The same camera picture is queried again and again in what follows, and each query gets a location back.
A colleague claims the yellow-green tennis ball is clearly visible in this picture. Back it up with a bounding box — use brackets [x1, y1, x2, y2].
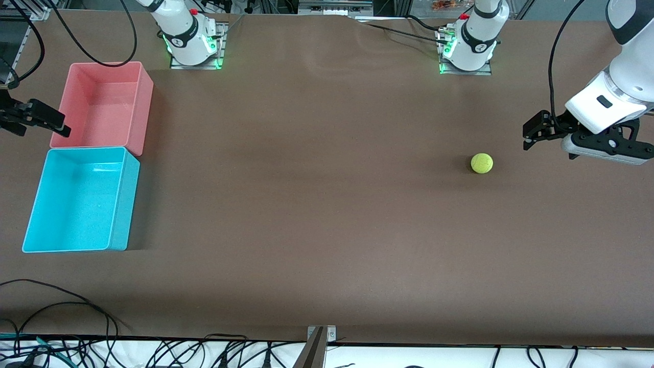
[471, 153, 494, 174]

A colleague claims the pink plastic bin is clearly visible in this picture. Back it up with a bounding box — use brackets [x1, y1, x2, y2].
[50, 61, 154, 157]

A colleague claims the blue plastic bin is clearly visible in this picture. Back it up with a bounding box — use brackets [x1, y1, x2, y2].
[21, 146, 141, 254]

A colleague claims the dark support beam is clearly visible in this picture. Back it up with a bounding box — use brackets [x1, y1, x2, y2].
[292, 327, 328, 368]

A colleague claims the black left camera bracket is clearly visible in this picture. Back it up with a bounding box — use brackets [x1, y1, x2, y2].
[571, 119, 654, 158]

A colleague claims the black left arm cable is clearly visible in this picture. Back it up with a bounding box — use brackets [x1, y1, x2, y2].
[548, 0, 587, 126]

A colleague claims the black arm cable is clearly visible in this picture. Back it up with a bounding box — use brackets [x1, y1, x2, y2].
[49, 0, 138, 67]
[548, 0, 587, 126]
[0, 0, 46, 90]

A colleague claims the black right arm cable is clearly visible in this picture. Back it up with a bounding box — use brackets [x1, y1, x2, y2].
[49, 0, 138, 67]
[0, 0, 46, 90]

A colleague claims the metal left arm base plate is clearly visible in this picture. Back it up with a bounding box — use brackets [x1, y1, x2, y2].
[438, 26, 494, 76]

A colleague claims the aluminium frame profile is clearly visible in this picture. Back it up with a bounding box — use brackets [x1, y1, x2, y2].
[0, 0, 54, 22]

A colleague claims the short black table cable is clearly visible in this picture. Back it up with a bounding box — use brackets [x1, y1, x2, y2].
[405, 14, 445, 34]

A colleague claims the black looping floor cable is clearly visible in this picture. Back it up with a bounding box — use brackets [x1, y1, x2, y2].
[13, 302, 112, 340]
[0, 279, 121, 340]

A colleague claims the long black table cable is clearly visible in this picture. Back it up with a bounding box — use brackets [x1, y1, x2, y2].
[358, 20, 453, 47]

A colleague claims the teal cable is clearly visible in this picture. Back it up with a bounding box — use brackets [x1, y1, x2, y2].
[0, 333, 69, 361]

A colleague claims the silver metal rail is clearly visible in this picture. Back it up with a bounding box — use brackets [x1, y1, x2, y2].
[298, 0, 373, 15]

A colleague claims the silver table edge bracket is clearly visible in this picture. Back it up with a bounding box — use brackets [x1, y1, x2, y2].
[307, 326, 337, 343]

